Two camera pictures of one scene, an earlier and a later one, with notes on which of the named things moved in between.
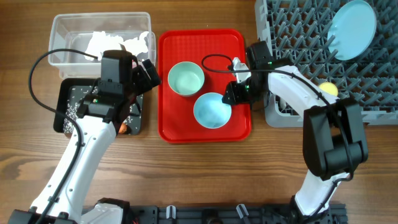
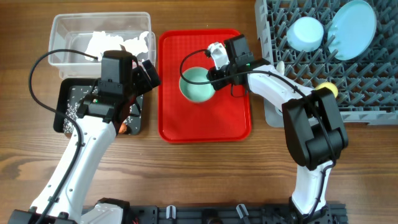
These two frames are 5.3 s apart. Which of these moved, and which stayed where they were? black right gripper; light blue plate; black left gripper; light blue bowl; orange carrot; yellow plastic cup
Moved: light blue bowl; black right gripper
Stayed: black left gripper; orange carrot; light blue plate; yellow plastic cup
